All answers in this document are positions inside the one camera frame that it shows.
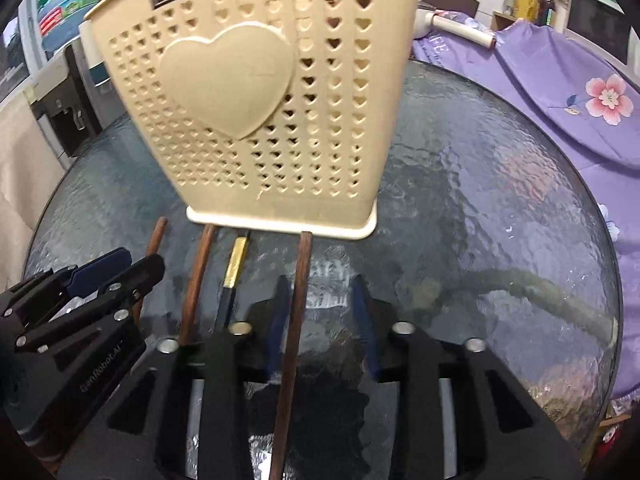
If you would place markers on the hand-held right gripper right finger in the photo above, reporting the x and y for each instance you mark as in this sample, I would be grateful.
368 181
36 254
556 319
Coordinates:
365 330

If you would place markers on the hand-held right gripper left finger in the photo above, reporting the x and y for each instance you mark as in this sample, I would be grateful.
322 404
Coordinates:
277 330

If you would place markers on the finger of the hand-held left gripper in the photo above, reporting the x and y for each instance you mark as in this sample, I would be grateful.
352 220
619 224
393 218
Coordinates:
100 267
142 272

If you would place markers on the brown wooden chopstick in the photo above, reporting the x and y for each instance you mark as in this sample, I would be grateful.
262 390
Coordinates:
296 305
200 280
155 240

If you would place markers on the black chopstick with gold band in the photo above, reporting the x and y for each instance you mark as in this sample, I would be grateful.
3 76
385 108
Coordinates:
235 265

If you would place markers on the beige perforated utensil holder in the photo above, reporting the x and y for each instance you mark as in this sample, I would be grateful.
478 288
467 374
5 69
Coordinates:
225 85

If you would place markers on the round glass table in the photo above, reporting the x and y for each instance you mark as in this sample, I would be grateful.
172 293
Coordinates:
475 210

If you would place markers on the grey water dispenser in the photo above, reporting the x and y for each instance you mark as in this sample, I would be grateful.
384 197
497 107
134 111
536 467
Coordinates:
65 105

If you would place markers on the white cup dispenser tube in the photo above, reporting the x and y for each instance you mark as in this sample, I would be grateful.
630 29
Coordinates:
97 79

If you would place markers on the sliding glass window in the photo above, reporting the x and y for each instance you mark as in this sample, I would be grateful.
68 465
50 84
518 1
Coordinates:
12 55

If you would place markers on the blue water jug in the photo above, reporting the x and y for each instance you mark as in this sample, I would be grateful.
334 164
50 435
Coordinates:
65 0

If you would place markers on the purple floral cloth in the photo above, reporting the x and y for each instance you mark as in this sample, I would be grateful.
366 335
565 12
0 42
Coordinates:
550 125

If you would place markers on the brown glass bottle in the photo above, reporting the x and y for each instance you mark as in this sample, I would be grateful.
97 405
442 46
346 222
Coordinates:
547 7

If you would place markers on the white microwave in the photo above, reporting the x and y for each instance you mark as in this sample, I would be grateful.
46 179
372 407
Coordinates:
600 25

